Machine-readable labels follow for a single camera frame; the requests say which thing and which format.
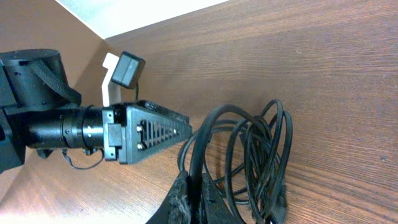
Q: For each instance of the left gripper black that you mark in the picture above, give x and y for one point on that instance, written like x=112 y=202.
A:
x=135 y=131

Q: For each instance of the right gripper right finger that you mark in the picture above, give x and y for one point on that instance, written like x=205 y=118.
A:
x=212 y=209

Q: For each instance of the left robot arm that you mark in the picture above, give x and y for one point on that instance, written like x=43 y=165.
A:
x=39 y=110

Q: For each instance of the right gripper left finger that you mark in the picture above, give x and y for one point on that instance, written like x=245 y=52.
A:
x=175 y=207

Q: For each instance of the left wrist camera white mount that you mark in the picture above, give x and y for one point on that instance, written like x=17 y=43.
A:
x=122 y=72

